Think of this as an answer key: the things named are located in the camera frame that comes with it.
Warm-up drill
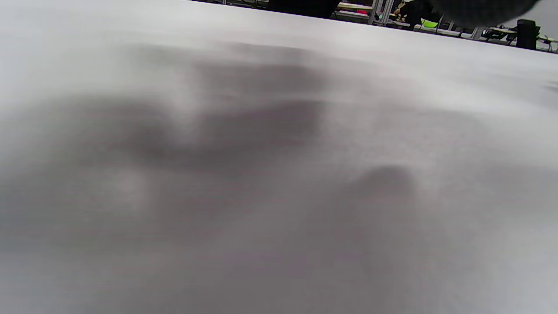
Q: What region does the person's left hand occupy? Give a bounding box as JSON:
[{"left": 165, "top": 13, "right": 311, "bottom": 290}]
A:
[{"left": 429, "top": 0, "right": 541, "bottom": 27}]

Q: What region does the black cylindrical stand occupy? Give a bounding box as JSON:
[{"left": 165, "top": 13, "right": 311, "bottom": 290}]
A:
[{"left": 516, "top": 19, "right": 541, "bottom": 50}]

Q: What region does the white desk frame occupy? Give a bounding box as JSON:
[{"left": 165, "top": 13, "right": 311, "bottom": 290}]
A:
[{"left": 368, "top": 0, "right": 394, "bottom": 25}]

